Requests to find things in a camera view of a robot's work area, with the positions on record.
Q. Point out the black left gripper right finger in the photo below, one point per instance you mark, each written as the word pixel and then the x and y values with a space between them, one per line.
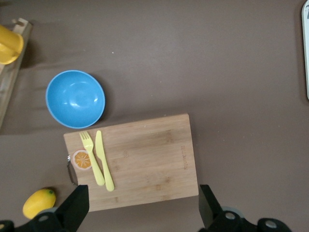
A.
pixel 208 207

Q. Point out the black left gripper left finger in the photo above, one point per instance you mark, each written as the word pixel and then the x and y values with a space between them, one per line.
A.
pixel 74 207

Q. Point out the yellow lemon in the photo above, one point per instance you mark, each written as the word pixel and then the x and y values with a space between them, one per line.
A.
pixel 38 203

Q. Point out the orange slice toy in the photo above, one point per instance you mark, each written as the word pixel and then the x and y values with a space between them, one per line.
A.
pixel 82 160

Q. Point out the yellow plastic knife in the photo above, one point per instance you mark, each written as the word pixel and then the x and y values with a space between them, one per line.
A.
pixel 105 166

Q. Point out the yellow plastic fork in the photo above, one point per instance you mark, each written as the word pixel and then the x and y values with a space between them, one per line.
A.
pixel 93 159

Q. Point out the wooden cutting board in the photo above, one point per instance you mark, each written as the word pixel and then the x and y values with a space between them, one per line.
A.
pixel 149 164

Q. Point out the blue bowl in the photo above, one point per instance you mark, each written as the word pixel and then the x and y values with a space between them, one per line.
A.
pixel 74 99

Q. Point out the wooden peg rack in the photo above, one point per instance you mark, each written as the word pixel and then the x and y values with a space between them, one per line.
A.
pixel 9 82

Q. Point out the yellow plastic cup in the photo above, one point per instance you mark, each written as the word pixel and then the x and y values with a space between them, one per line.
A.
pixel 8 43

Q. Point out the cream tray with bear print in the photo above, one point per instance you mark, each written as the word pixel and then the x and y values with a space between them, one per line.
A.
pixel 306 48

